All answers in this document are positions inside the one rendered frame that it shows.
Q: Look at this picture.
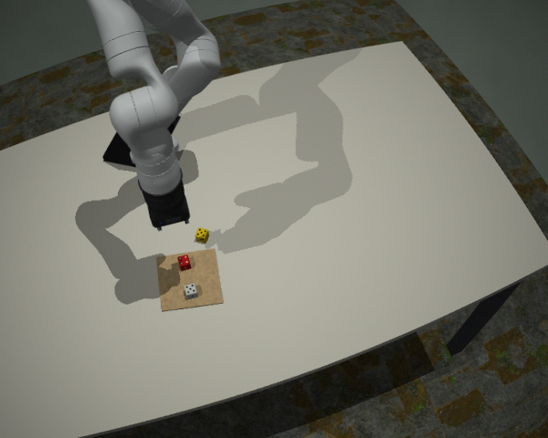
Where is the yellow die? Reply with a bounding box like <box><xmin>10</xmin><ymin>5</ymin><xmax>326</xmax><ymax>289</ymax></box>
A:
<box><xmin>195</xmin><ymin>227</ymin><xmax>209</xmax><ymax>244</ymax></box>

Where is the red die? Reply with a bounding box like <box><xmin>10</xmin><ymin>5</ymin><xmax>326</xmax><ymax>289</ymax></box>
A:
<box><xmin>177</xmin><ymin>255</ymin><xmax>191</xmax><ymax>271</ymax></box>

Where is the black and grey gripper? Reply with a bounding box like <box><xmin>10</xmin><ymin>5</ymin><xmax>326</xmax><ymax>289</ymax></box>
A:
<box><xmin>136</xmin><ymin>156</ymin><xmax>190</xmax><ymax>231</ymax></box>

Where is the tan mat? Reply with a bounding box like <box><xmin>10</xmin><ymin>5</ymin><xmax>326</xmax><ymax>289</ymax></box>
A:
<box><xmin>156</xmin><ymin>248</ymin><xmax>223</xmax><ymax>312</ymax></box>

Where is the white die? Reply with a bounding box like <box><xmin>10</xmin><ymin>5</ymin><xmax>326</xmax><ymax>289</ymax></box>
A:
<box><xmin>184</xmin><ymin>283</ymin><xmax>198</xmax><ymax>299</ymax></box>

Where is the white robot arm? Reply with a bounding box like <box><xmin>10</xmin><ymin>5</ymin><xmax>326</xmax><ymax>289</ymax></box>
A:
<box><xmin>87</xmin><ymin>0</ymin><xmax>221</xmax><ymax>175</ymax></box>

